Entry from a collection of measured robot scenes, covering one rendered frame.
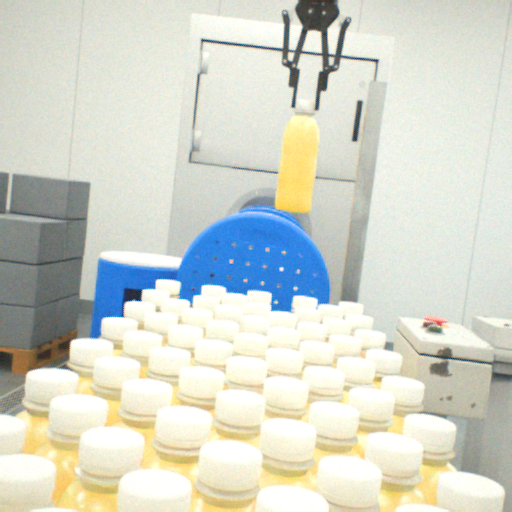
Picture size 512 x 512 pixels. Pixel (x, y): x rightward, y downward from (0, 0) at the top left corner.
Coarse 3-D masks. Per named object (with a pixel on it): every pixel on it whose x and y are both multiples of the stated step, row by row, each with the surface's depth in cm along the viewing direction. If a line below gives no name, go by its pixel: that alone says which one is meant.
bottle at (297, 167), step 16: (304, 112) 150; (288, 128) 150; (304, 128) 149; (288, 144) 150; (304, 144) 149; (288, 160) 150; (304, 160) 149; (288, 176) 150; (304, 176) 150; (288, 192) 150; (304, 192) 150; (288, 208) 150; (304, 208) 151
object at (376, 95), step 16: (368, 96) 280; (384, 96) 278; (368, 112) 279; (368, 128) 279; (368, 144) 280; (368, 160) 280; (368, 176) 281; (368, 192) 281; (352, 208) 283; (368, 208) 282; (352, 224) 282; (352, 240) 283; (352, 256) 283; (352, 272) 284; (352, 288) 284
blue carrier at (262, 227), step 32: (224, 224) 142; (256, 224) 142; (288, 224) 142; (192, 256) 143; (224, 256) 143; (256, 256) 143; (288, 256) 143; (320, 256) 143; (256, 288) 143; (288, 288) 143; (320, 288) 143
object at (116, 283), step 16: (112, 272) 221; (128, 272) 219; (144, 272) 219; (160, 272) 220; (176, 272) 222; (96, 288) 228; (112, 288) 221; (128, 288) 219; (144, 288) 219; (96, 304) 227; (112, 304) 221; (96, 320) 226; (96, 336) 225
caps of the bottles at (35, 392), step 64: (128, 320) 88; (192, 320) 98; (256, 320) 98; (64, 384) 61; (128, 384) 61; (192, 384) 67; (256, 384) 73; (320, 384) 73; (384, 384) 74; (0, 448) 48; (128, 448) 48; (256, 448) 50; (384, 448) 54; (448, 448) 60
